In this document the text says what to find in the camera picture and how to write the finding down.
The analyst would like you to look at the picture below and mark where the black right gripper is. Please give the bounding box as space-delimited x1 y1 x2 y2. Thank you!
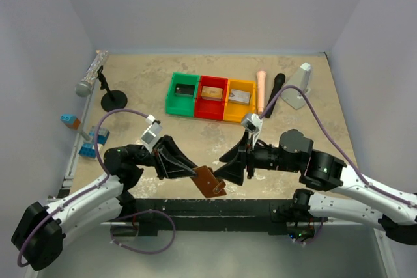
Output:
212 128 299 185

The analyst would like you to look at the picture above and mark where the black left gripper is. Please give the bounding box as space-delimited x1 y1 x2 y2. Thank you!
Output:
128 135 200 180

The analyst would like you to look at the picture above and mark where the brown leather card holder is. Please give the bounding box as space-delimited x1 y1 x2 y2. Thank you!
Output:
191 165 227 199

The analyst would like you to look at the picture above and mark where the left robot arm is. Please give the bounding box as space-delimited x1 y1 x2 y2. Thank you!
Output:
11 135 197 271

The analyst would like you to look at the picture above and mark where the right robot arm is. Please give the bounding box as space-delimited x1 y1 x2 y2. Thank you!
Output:
214 129 416 245

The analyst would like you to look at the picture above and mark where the silver card in yellow bin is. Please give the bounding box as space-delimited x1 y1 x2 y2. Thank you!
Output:
229 89 251 105

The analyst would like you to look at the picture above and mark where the black card in green bin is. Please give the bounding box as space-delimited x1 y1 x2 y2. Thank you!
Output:
174 84 195 97

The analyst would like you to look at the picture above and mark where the yellow plastic bin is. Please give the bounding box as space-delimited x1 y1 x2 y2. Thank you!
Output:
223 79 257 123

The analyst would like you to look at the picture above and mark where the green plastic bin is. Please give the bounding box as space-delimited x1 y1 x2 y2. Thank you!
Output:
165 72 200 117

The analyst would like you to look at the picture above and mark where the red plastic bin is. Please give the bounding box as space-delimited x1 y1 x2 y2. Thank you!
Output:
194 76 228 120

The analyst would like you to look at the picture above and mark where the blue toy brick stack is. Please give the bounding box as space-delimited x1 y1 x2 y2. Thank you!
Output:
78 126 110 160

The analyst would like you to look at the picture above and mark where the black microphone stand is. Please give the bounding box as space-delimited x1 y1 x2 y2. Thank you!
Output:
97 66 128 112

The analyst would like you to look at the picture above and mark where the blue orange toy brick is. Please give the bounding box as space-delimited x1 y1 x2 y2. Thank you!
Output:
61 114 81 130

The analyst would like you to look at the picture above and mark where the grey wedge stand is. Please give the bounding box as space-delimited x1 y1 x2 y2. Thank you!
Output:
281 63 313 110

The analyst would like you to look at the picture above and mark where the silver glitter microphone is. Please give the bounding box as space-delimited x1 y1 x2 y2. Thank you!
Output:
75 50 109 98

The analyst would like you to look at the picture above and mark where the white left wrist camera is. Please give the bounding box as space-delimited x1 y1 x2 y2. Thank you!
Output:
140 115 162 152

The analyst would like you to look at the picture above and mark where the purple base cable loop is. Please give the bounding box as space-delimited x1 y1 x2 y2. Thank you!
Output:
109 208 179 255

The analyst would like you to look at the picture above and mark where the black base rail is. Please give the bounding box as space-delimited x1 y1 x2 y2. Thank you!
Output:
116 199 321 236

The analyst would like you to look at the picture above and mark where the pink cylindrical handle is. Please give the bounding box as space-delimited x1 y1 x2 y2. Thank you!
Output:
256 70 266 115

